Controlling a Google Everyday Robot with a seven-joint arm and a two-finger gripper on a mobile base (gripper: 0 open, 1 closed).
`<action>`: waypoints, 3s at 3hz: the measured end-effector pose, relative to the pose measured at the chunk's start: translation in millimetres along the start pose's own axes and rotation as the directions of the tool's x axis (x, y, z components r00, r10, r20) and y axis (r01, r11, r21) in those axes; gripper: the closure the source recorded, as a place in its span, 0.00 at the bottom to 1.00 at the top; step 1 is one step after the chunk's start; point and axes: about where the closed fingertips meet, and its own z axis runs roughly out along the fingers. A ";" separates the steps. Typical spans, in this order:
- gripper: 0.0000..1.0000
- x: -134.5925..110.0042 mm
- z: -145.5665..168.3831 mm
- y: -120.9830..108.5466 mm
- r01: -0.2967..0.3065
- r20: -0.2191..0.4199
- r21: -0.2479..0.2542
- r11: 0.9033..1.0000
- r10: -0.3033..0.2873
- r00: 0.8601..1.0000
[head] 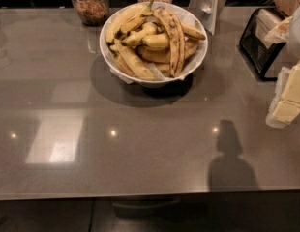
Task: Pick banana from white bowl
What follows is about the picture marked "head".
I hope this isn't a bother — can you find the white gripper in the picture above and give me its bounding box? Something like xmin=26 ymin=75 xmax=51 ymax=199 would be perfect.
xmin=265 ymin=63 xmax=300 ymax=129

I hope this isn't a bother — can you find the long spotted brown banana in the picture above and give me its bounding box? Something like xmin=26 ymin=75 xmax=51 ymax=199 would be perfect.
xmin=153 ymin=6 xmax=185 ymax=77

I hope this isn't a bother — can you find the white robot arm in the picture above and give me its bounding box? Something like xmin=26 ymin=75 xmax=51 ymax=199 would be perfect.
xmin=265 ymin=6 xmax=300 ymax=129

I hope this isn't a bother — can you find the yellow banana right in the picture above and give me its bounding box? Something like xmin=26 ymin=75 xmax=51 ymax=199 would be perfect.
xmin=181 ymin=22 xmax=206 ymax=40

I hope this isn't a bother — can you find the yellow banana lower centre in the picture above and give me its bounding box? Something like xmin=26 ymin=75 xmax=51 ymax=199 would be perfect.
xmin=136 ymin=46 xmax=170 ymax=63

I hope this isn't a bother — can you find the short yellow banana centre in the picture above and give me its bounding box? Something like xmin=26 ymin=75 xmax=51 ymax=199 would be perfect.
xmin=140 ymin=33 xmax=169 ymax=50

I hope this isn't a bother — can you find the white bowl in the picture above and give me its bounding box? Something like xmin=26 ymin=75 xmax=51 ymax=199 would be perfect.
xmin=99 ymin=1 xmax=209 ymax=89

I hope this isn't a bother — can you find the yellow banana front left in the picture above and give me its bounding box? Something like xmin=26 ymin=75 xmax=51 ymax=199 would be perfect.
xmin=114 ymin=39 xmax=155 ymax=81

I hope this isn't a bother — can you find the yellow banana top left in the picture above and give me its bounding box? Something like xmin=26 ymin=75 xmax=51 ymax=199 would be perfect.
xmin=105 ymin=0 xmax=155 ymax=44

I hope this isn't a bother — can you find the white paper stand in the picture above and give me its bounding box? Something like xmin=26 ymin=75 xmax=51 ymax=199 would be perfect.
xmin=188 ymin=0 xmax=218 ymax=35

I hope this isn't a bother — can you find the glass jar with granola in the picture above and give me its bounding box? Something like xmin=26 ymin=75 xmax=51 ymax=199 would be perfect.
xmin=72 ymin=0 xmax=109 ymax=26

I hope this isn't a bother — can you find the black wire rack holder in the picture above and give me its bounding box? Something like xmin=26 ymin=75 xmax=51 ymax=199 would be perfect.
xmin=239 ymin=7 xmax=285 ymax=81

